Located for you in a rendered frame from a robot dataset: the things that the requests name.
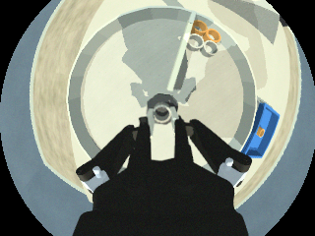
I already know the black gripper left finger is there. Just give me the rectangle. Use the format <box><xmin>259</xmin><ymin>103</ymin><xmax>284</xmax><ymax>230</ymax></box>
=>
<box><xmin>76</xmin><ymin>108</ymin><xmax>155</xmax><ymax>196</ymax></box>

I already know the blue shallow tray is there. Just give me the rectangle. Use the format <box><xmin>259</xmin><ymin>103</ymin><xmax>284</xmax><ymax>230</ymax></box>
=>
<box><xmin>241</xmin><ymin>100</ymin><xmax>281</xmax><ymax>158</ymax></box>

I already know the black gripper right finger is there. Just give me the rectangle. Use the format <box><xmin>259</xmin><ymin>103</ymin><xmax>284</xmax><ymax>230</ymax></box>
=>
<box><xmin>170</xmin><ymin>106</ymin><xmax>252</xmax><ymax>195</ymax></box>

